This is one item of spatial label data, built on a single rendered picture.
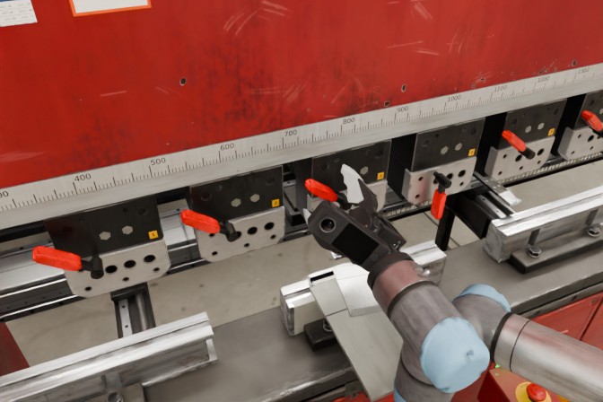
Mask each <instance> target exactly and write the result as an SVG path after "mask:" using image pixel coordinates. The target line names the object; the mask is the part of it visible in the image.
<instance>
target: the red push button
mask: <svg viewBox="0 0 603 402"><path fill-rule="evenodd" d="M526 391H527V393H528V397H529V400H530V401H532V402H539V401H544V400H545V399H546V391H545V389H544V388H542V387H540V386H538V385H537V384H535V383H530V384H529V385H528V386H527V387H526Z"/></svg>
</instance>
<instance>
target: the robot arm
mask: <svg viewBox="0 0 603 402"><path fill-rule="evenodd" d="M340 172H341V173H342V175H343V176H344V183H345V184H346V186H347V195H346V196H347V200H348V202H349V203H350V204H352V205H354V206H359V207H356V208H355V209H350V210H349V214H348V213H346V212H345V211H344V210H342V209H341V208H340V207H338V206H337V205H335V204H334V203H332V202H331V201H330V200H327V199H325V200H323V201H322V202H320V204H319V205H318V206H317V207H316V209H315V210H314V211H313V212H312V211H310V210H308V209H307V208H303V213H304V217H305V221H306V223H307V225H308V227H309V230H310V232H311V234H312V235H313V237H314V238H315V240H316V241H317V243H318V244H319V245H320V247H322V248H323V249H326V250H328V251H330V252H333V253H335V254H337V255H338V256H342V257H344V258H349V259H350V261H351V262H352V263H353V264H355V265H357V266H359V267H361V268H362V269H364V270H365V271H367V272H369V274H368V276H367V285H368V286H369V287H370V289H371V291H372V294H373V297H374V299H375V300H376V302H377V303H378V304H379V305H380V307H381V309H382V310H383V312H384V313H385V315H386V316H387V318H388V319H389V320H390V322H391V323H392V325H393V326H394V328H395V329H396V331H397V332H398V333H399V334H400V336H401V337H402V340H403V345H402V349H401V353H400V357H399V362H398V369H397V374H396V375H395V378H394V382H393V384H394V394H393V396H394V401H395V402H451V399H452V397H453V396H454V394H455V393H456V391H459V390H462V389H464V388H466V387H467V386H469V385H470V384H472V383H473V382H474V381H476V380H477V379H478V378H479V377H480V374H481V373H482V372H483V371H485V369H486V368H487V366H488V363H489V361H491V362H492V363H495V364H497V365H499V366H501V367H503V368H504V369H506V370H508V371H511V372H513V373H515V374H517V375H519V376H521V377H522V378H524V379H526V380H529V381H531V382H533V383H535V384H537V385H538V386H540V387H542V388H544V389H547V390H549V391H551V392H553V393H555V394H556V395H558V396H560V397H562V398H565V399H567V400H569V401H571V402H603V350H600V349H598V348H597V347H594V346H592V345H588V344H586V343H583V342H582V341H579V340H577V339H575V338H572V337H570V336H567V335H564V334H562V333H560V332H557V331H555V330H553V329H551V328H547V327H545V326H542V325H540V324H538V323H536V322H534V321H531V320H529V319H525V318H523V317H521V316H519V315H517V314H514V313H512V312H511V309H510V305H509V303H508V302H507V300H506V299H505V297H504V296H503V295H502V294H499V293H498V292H497V291H496V290H495V289H494V288H493V287H491V286H489V285H486V284H472V285H470V286H469V287H467V288H466V289H465V290H464V291H463V292H462V293H461V294H460V295H458V296H457V297H455V298H454V299H453V300H452V302H450V301H449V299H448V298H447V297H446V296H445V295H444V293H443V292H442V291H441V290H440V288H439V287H438V286H437V285H436V284H435V283H434V282H433V280H431V279H430V278H429V277H428V276H430V275H431V273H432V272H431V271H430V270H429V269H428V268H426V269H425V270H423V269H422V268H421V267H420V265H419V264H418V263H416V262H415V261H414V260H413V259H412V257H411V256H410V255H409V254H408V253H406V252H401V251H400V249H401V248H402V247H403V246H404V245H405V244H406V243H407V241H406V240H405V239H404V238H403V237H402V235H401V234H400V233H399V232H398V230H397V229H396V228H395V227H394V226H393V225H392V223H391V222H390V221H389V220H387V219H386V218H384V217H382V216H380V215H379V214H378V212H377V208H378V201H377V198H376V196H375V195H374V194H373V192H372V190H371V189H370V188H369V187H368V186H367V185H366V184H365V183H364V181H363V179H362V178H361V177H360V176H359V175H358V174H357V173H356V171H355V170H353V169H352V168H350V167H349V166H347V165H345V164H343V165H342V168H341V171H340ZM390 226H391V227H392V228H391V227H390ZM399 241H400V243H398V242H399ZM397 245H398V247H397V248H396V249H395V247H396V246H397Z"/></svg>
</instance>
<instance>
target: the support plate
mask: <svg viewBox="0 0 603 402"><path fill-rule="evenodd" d="M310 292H311V294H312V296H313V297H314V299H315V301H316V303H317V304H318V305H319V308H320V310H321V312H322V314H323V315H324V317H325V319H326V321H327V323H328V324H329V326H330V328H331V330H332V331H333V333H334V335H335V337H336V340H337V341H338V343H339V344H340V346H341V348H342V349H343V351H344V353H345V356H346V358H347V359H348V361H349V363H350V364H351V366H352V367H353V369H354V372H355V374H356V375H357V377H358V379H359V381H360V382H361V384H362V385H363V388H364V390H365V392H366V393H367V395H368V397H369V399H370V401H371V402H373V401H375V400H378V399H380V398H384V397H386V396H388V395H390V394H392V393H394V384H393V382H394V378H395V375H396V374H397V369H398V362H399V357H400V353H401V349H402V345H403V340H402V337H401V336H400V334H399V333H398V332H397V331H396V329H395V328H394V326H393V325H392V323H391V322H390V320H389V319H388V318H387V316H386V315H385V313H384V312H383V311H380V312H375V313H371V314H366V315H362V316H357V317H352V318H351V315H350V313H349V310H344V311H341V312H338V313H337V314H334V315H331V316H328V317H326V315H328V314H331V313H333V312H336V311H339V310H343V309H346V308H347V306H346V304H345V299H344V297H343V294H342V293H341V290H340V288H339V285H338V282H337V280H336V279H334V280H331V281H328V282H325V283H322V284H317V285H314V286H312V287H310Z"/></svg>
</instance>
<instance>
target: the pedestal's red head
mask: <svg viewBox="0 0 603 402"><path fill-rule="evenodd" d="M494 366H495V363H492V362H491V364H490V366H489V369H488V371H487V372H486V375H485V378H484V380H483V383H482V386H481V388H480V390H479V392H478V395H477V399H478V401H479V402H519V401H518V399H517V398H516V388H517V387H518V386H519V385H520V384H521V383H523V382H531V381H529V380H526V379H524V378H522V377H521V376H519V375H517V374H515V373H513V372H511V371H508V370H506V369H504V368H503V367H501V366H500V367H497V368H494ZM545 391H546V392H547V394H548V395H549V397H550V398H551V402H561V400H560V399H559V398H558V397H557V395H556V394H555V393H553V392H551V391H549V390H547V389H545Z"/></svg>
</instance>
